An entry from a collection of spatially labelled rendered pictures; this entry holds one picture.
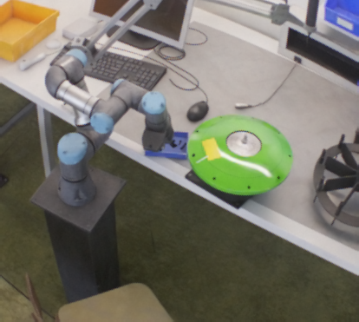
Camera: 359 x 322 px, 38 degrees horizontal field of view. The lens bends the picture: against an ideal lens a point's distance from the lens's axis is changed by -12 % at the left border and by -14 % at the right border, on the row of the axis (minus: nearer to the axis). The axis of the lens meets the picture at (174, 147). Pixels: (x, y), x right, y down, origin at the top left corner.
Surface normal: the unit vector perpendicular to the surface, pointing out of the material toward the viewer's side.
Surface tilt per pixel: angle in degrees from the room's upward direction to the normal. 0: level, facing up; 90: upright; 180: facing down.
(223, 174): 23
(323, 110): 0
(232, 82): 0
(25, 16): 86
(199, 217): 0
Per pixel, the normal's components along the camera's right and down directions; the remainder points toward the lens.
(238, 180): -0.01, -0.40
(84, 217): 0.06, -0.72
